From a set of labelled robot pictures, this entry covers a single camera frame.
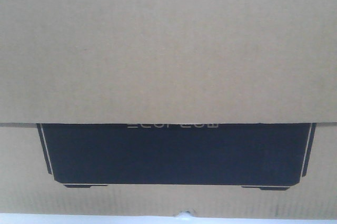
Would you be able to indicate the brown cardboard box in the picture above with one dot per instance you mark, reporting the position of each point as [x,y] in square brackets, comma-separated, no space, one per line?
[218,108]

